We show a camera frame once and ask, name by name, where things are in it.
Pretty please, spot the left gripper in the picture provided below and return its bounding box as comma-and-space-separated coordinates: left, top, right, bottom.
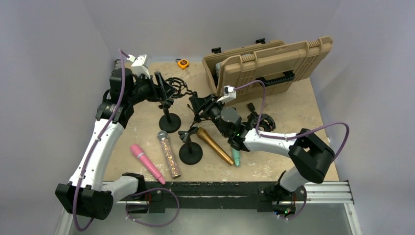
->
127, 71, 176, 106

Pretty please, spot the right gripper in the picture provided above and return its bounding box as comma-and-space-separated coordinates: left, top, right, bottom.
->
190, 94, 229, 137

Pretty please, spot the black tripod shock mount stand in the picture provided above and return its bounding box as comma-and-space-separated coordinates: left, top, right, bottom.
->
165, 77, 208, 130

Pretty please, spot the gold microphone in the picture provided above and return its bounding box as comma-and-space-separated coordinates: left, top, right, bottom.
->
197, 127, 235, 165

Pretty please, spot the black stand for glitter mic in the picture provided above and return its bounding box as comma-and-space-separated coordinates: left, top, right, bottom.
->
159, 98, 181, 133

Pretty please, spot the glitter silver microphone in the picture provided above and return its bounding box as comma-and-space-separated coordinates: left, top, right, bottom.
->
157, 130, 181, 179

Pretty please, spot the black stand for gold mic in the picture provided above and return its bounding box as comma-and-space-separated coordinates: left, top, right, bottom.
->
178, 127, 203, 165

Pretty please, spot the teal microphone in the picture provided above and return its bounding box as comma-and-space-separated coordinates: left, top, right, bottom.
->
231, 147, 241, 167

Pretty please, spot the pink microphone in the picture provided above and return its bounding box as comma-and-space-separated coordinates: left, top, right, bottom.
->
130, 144, 166, 185

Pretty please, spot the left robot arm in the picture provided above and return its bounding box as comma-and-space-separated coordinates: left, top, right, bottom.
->
55, 68, 176, 220

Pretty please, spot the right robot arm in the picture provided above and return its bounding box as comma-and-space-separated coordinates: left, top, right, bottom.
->
189, 94, 335, 201

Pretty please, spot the yellow tape measure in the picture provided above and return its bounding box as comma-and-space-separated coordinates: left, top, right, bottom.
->
175, 59, 189, 70

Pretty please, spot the grey plastic case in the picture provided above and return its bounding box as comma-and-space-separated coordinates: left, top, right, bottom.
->
215, 62, 222, 82

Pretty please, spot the tan plastic tool case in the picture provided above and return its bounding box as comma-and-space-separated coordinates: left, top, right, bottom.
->
202, 36, 333, 106

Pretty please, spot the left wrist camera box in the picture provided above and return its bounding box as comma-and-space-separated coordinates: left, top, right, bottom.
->
127, 54, 151, 79

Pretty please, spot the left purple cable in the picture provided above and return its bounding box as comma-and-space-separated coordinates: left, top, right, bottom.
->
71, 48, 135, 232

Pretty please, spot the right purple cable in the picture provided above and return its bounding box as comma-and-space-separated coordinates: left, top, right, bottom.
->
233, 79, 351, 161

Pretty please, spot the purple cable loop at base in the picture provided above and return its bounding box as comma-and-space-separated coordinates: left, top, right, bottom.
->
125, 187, 181, 229

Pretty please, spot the black aluminium base frame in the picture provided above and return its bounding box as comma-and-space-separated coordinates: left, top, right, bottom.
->
55, 59, 356, 235

